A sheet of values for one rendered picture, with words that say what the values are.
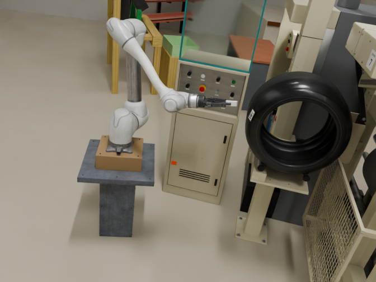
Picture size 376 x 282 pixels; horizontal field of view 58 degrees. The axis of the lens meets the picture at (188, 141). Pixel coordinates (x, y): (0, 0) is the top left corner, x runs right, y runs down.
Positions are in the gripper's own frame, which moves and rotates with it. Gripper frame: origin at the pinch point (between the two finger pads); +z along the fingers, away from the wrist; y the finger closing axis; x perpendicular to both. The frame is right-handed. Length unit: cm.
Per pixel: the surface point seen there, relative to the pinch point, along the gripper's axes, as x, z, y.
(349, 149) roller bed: 35, 78, 20
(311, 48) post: -28, 45, 27
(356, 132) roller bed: 22, 80, 20
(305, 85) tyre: -16.6, 40.0, -9.7
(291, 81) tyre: -17.4, 32.8, -6.7
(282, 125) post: 24.8, 33.5, 27.4
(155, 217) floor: 117, -61, 21
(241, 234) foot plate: 127, 12, 26
